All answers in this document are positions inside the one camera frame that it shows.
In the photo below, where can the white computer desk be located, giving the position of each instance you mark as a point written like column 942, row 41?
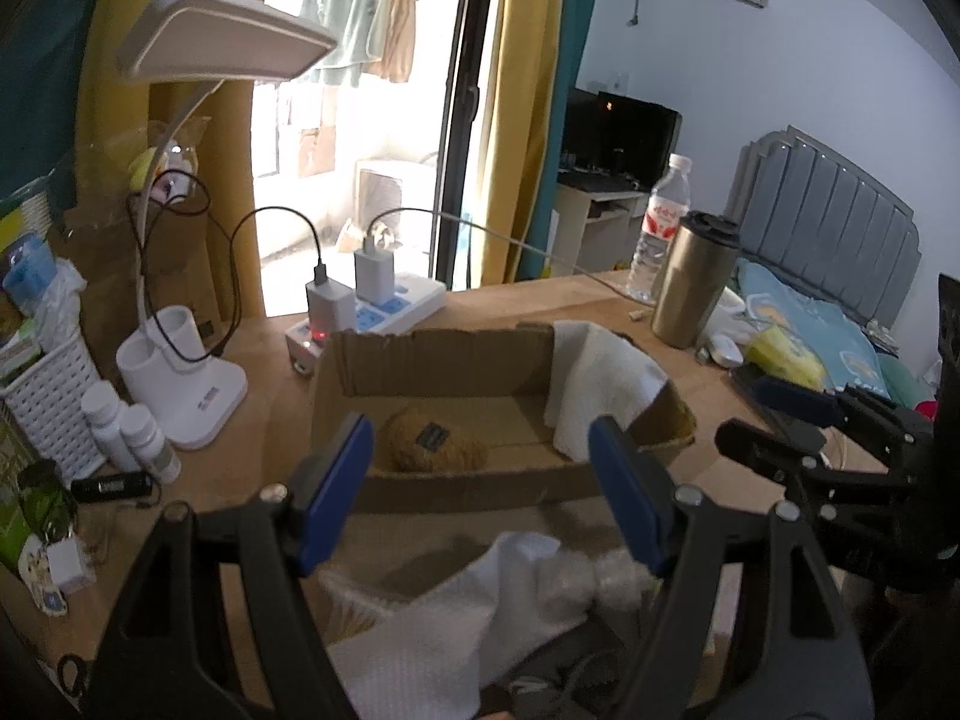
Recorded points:
column 592, row 225

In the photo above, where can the green packet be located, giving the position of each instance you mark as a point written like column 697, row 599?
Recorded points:
column 15, row 525

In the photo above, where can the clear bag of pastel candy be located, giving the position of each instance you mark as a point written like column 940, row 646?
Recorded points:
column 176, row 165

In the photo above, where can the white plastic basket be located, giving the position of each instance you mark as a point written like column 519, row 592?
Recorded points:
column 52, row 405

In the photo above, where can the white desk lamp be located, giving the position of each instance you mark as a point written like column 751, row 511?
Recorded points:
column 180, row 405

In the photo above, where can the hanging beige shirt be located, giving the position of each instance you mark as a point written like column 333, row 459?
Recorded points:
column 405, row 15

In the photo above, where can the white power strip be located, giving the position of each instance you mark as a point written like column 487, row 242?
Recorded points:
column 405, row 300

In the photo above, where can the white mouse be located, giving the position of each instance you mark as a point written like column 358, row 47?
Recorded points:
column 724, row 351

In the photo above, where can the hanging green shirt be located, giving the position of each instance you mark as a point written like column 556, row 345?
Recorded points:
column 345, row 7

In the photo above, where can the black monitor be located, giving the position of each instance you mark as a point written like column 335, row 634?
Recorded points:
column 622, row 135

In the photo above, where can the teal curtain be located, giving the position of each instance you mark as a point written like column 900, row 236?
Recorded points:
column 45, row 52
column 574, row 52

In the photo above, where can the grey padded headboard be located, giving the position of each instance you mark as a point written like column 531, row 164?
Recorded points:
column 825, row 217

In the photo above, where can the blue pack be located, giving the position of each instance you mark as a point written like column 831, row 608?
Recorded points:
column 30, row 270

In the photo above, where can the brown cardboard box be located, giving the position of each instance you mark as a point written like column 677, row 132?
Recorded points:
column 450, row 491

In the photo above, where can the white waffle towel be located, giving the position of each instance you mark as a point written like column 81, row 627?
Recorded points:
column 420, row 652

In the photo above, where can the black sliding door frame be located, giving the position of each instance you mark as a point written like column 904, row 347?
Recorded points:
column 465, row 127

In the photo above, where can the small white bottle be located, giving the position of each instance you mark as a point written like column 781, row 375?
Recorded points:
column 105, row 420
column 150, row 446

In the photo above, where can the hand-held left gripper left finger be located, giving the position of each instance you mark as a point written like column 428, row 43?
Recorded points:
column 339, row 491

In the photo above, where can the small black device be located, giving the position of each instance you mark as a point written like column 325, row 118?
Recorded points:
column 109, row 486

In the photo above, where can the blue printed bedding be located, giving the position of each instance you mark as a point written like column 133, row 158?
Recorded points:
column 817, row 322

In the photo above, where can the brown plush toy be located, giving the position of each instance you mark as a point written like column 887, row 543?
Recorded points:
column 405, row 450

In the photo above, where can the white outdoor unit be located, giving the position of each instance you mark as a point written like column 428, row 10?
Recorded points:
column 394, row 191

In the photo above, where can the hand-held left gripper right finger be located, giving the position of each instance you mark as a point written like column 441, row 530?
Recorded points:
column 626, row 495

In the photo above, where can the yellow tissue pack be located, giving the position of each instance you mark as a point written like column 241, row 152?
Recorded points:
column 784, row 360

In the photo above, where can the yellow curtain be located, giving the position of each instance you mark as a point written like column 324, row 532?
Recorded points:
column 232, row 150
column 525, row 90

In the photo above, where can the brown cardboard carton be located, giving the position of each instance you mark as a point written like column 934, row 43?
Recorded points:
column 180, row 270

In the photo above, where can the white plastic container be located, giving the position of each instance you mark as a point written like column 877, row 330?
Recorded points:
column 731, row 307

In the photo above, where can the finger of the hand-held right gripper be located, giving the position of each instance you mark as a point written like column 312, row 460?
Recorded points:
column 757, row 446
column 795, row 397

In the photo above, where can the white smooth towel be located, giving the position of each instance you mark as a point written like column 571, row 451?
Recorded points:
column 600, row 382

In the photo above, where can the clear bag of white cotton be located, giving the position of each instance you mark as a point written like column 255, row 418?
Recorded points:
column 619, row 577

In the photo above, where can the steel tumbler black lid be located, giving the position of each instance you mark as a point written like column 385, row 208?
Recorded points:
column 686, row 292

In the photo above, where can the crumpled white plastic bag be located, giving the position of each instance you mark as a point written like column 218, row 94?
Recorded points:
column 60, row 307

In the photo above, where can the clear water bottle red label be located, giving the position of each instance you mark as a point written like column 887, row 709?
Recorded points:
column 660, row 217

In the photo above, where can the black scissors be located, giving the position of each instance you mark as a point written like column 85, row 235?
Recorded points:
column 71, row 679

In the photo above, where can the small white box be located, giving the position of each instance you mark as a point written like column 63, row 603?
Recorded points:
column 69, row 566

